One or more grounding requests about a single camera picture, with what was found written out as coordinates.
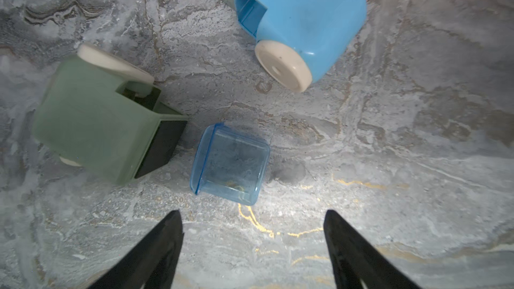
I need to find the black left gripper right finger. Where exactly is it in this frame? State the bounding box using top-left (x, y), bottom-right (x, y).
top-left (323, 210), bottom-right (419, 288)

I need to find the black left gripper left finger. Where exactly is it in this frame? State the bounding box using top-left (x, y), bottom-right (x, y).
top-left (89, 210), bottom-right (184, 288)

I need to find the blue clear sharpener tray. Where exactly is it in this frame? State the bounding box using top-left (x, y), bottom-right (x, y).
top-left (190, 123), bottom-right (270, 206)

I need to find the blue pencil sharpener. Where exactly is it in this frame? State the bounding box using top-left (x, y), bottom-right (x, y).
top-left (234, 0), bottom-right (367, 92)

